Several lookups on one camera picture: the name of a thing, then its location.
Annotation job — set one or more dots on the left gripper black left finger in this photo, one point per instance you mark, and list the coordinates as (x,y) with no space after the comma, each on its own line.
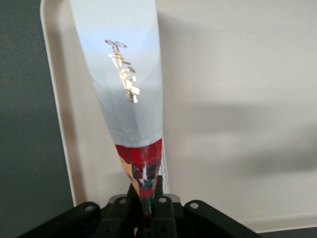
(119,218)

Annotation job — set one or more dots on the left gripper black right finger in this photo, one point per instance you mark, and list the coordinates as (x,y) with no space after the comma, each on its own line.
(163,218)

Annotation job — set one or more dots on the red tartan cookie box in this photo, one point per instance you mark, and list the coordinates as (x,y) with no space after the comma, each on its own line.
(123,74)

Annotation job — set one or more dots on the beige plastic tray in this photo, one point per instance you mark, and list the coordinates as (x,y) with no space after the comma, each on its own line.
(235,74)

